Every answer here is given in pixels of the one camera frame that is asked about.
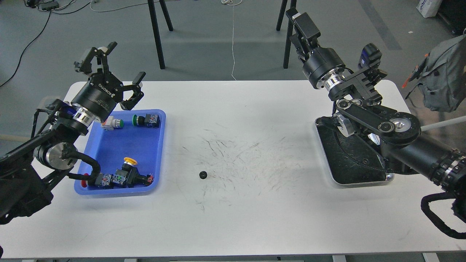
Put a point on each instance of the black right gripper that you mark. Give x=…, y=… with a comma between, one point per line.
x=323, y=67

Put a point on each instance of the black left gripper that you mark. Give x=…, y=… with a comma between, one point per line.
x=96, y=96

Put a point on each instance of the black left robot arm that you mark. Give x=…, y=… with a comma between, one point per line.
x=30, y=172

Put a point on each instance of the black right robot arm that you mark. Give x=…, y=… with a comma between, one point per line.
x=395, y=136

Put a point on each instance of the orange white push button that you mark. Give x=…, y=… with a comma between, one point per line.
x=112, y=123

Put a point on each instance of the blue plastic tray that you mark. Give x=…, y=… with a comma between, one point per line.
x=109, y=148

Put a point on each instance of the black power strip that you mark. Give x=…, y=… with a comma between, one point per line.
x=48, y=6

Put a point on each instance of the black table leg left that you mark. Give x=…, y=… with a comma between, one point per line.
x=156, y=33

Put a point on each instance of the white bag corner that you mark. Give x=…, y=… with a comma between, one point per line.
x=428, y=8

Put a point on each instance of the silver metal tray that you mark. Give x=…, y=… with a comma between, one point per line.
x=342, y=156

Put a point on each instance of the grey backpack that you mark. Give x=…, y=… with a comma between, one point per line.
x=441, y=76

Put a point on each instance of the green push button switch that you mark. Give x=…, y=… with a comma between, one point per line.
x=147, y=120

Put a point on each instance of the yellow push button switch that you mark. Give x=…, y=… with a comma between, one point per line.
x=129, y=176

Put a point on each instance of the red push button switch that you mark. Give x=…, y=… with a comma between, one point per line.
x=103, y=181

